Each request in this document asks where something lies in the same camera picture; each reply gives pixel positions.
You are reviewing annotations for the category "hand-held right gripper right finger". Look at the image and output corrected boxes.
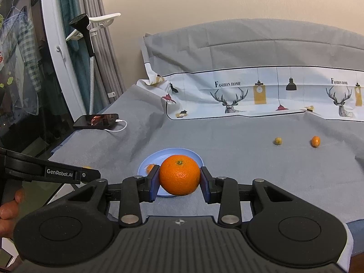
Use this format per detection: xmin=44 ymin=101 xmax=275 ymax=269
xmin=200 ymin=166 xmax=311 ymax=228

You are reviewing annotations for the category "blue mattress sheet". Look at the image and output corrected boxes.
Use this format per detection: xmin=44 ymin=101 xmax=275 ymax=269
xmin=338 ymin=219 xmax=364 ymax=270

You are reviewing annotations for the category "person's left hand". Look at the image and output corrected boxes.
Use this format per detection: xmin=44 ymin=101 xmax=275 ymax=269
xmin=0 ymin=189 xmax=25 ymax=237

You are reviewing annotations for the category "grey pillow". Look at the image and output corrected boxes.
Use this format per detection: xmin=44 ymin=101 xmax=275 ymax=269
xmin=141 ymin=18 xmax=364 ymax=77

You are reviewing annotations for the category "hanging plaid shirt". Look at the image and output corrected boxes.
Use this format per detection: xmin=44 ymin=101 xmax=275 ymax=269
xmin=0 ymin=6 xmax=40 ymax=116

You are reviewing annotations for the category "garment steamer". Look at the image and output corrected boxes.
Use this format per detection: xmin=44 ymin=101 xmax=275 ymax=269
xmin=66 ymin=13 xmax=121 ymax=115

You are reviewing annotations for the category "grey curtain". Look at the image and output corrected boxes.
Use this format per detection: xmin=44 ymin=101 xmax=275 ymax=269
xmin=78 ymin=0 xmax=126 ymax=111

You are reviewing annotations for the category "blue plate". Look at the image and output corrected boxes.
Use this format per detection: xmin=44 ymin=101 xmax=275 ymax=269
xmin=137 ymin=148 xmax=205 ymax=197

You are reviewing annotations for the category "white charging cable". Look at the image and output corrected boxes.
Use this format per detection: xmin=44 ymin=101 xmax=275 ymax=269
xmin=104 ymin=119 xmax=128 ymax=133

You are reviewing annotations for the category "large orange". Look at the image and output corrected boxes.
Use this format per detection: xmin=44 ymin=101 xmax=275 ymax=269
xmin=159 ymin=154 xmax=201 ymax=196

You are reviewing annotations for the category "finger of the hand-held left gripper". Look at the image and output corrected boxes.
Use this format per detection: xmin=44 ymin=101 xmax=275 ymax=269
xmin=80 ymin=168 xmax=102 ymax=185

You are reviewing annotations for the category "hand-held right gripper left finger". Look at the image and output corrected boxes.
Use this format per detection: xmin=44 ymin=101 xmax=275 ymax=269
xmin=54 ymin=165 xmax=160 ymax=228

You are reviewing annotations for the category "white printed blanket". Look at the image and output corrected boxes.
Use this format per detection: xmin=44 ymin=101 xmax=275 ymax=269
xmin=136 ymin=66 xmax=364 ymax=121

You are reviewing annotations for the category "black smartphone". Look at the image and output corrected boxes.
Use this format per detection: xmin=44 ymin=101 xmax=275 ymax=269
xmin=73 ymin=113 xmax=119 ymax=130

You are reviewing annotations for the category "grey bed cover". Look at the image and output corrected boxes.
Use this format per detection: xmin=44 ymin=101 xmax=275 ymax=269
xmin=50 ymin=84 xmax=364 ymax=225

